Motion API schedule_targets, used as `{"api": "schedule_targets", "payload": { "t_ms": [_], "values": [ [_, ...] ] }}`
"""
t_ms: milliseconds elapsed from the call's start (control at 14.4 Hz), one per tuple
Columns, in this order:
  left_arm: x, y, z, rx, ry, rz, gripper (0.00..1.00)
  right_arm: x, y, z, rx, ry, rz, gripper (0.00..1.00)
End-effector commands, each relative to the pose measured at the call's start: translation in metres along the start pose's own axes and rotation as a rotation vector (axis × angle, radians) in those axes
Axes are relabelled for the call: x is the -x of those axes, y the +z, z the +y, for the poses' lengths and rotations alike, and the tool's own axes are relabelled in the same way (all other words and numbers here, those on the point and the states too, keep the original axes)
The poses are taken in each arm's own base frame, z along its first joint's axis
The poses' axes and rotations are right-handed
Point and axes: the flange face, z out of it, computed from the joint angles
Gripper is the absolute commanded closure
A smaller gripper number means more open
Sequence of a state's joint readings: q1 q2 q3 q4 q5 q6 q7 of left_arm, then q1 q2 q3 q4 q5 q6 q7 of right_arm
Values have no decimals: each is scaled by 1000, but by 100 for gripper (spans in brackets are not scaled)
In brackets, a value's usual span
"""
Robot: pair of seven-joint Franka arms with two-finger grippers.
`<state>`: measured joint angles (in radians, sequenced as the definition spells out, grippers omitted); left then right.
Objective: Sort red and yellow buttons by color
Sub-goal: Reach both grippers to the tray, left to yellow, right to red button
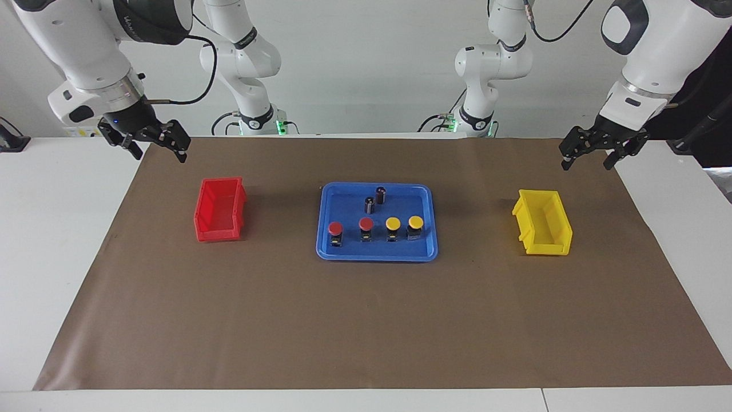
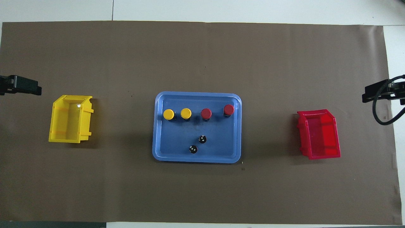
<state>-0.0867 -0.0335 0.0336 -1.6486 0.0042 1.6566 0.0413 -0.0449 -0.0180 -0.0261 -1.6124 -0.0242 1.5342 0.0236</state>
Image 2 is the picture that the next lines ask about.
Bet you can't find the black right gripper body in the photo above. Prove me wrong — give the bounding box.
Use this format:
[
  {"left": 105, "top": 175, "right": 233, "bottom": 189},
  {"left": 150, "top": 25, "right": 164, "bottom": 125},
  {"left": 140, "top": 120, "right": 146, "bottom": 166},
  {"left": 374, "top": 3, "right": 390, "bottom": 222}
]
[{"left": 390, "top": 81, "right": 405, "bottom": 105}]

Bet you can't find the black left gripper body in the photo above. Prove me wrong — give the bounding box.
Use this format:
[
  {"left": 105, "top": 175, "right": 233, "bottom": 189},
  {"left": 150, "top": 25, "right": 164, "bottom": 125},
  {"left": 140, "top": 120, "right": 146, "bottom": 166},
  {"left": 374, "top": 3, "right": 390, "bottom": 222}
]
[{"left": 0, "top": 75, "right": 16, "bottom": 95}]

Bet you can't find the yellow plastic bin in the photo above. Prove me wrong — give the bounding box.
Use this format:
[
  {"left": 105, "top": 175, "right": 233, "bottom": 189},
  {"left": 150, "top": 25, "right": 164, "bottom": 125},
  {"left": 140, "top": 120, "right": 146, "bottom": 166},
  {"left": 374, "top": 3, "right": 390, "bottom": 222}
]
[{"left": 48, "top": 95, "right": 95, "bottom": 144}]

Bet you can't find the red plastic bin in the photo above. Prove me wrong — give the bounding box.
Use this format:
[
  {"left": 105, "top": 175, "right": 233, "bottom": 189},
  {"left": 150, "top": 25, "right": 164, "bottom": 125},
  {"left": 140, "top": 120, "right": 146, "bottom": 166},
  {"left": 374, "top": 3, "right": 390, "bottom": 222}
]
[{"left": 296, "top": 109, "right": 341, "bottom": 160}]

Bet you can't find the blue plastic tray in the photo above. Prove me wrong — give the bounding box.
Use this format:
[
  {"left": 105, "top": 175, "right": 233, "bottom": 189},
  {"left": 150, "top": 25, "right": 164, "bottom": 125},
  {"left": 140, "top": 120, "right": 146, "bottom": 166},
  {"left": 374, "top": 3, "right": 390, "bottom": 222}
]
[{"left": 152, "top": 91, "right": 242, "bottom": 164}]

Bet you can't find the brown table mat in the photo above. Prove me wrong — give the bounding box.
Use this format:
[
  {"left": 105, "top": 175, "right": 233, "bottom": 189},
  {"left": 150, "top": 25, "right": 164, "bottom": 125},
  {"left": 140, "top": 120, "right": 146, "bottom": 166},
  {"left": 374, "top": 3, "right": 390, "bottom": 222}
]
[{"left": 0, "top": 21, "right": 403, "bottom": 225}]

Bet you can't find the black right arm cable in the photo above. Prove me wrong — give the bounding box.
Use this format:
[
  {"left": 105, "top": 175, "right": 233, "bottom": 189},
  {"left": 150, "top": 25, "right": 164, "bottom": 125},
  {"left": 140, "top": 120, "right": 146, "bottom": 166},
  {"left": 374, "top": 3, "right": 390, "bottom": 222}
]
[{"left": 372, "top": 75, "right": 405, "bottom": 126}]

